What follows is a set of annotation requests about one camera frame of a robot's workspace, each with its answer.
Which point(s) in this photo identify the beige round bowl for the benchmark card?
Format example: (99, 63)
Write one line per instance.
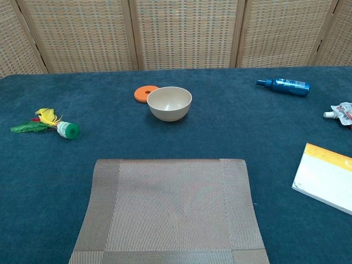
(169, 107)

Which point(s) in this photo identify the grey-brown woven placemat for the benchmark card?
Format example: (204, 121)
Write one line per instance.
(167, 209)

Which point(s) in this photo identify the blue carpet table cover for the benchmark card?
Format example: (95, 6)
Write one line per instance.
(220, 132)

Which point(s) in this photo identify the orange disc with hole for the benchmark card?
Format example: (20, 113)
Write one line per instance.
(140, 94)

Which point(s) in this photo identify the feather shuttlecock with green base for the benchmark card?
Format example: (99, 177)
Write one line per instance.
(67, 130)

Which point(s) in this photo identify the blue spray bottle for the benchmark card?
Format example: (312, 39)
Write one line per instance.
(288, 87)

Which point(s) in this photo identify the yellow and white booklet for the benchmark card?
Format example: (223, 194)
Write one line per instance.
(324, 178)

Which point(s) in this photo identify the white squeeze pouch with spout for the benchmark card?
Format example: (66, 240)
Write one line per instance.
(343, 114)

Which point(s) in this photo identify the woven folding screen wooden frame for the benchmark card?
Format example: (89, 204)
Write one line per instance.
(187, 33)

